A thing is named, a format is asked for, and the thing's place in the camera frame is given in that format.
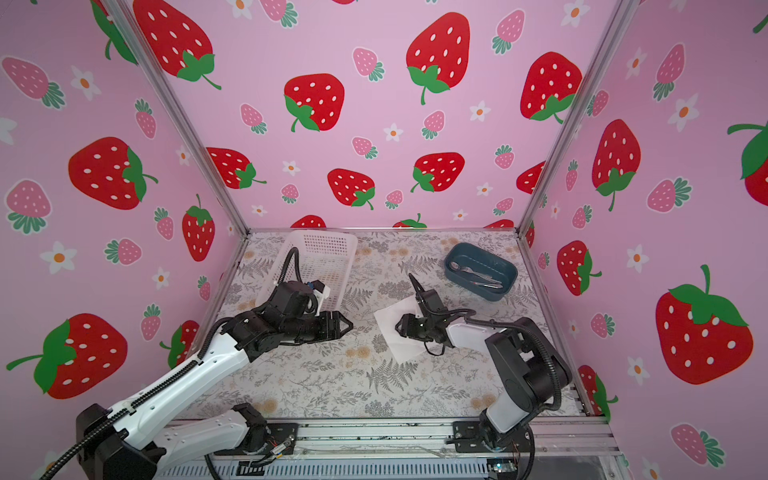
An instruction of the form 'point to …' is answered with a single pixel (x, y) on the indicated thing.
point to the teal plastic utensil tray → (479, 272)
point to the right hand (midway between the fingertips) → (397, 329)
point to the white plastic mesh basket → (326, 256)
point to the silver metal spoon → (456, 266)
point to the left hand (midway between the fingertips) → (347, 327)
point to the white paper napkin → (403, 348)
